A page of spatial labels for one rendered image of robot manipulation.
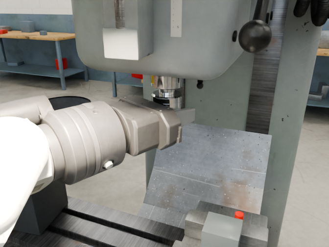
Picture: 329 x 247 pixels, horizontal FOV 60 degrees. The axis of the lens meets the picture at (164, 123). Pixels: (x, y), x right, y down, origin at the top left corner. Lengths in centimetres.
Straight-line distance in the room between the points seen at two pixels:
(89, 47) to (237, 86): 50
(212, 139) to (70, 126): 57
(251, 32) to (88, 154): 20
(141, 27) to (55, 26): 587
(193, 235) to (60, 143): 36
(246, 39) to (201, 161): 59
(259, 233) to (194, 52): 37
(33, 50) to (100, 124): 633
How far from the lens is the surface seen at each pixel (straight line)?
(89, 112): 34
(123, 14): 29
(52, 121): 33
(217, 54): 31
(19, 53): 696
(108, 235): 71
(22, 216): 74
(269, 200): 93
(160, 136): 38
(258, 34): 28
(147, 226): 72
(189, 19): 31
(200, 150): 84
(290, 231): 218
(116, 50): 30
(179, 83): 41
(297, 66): 77
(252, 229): 57
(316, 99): 417
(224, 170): 83
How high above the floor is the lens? 139
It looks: 23 degrees down
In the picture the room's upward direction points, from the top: straight up
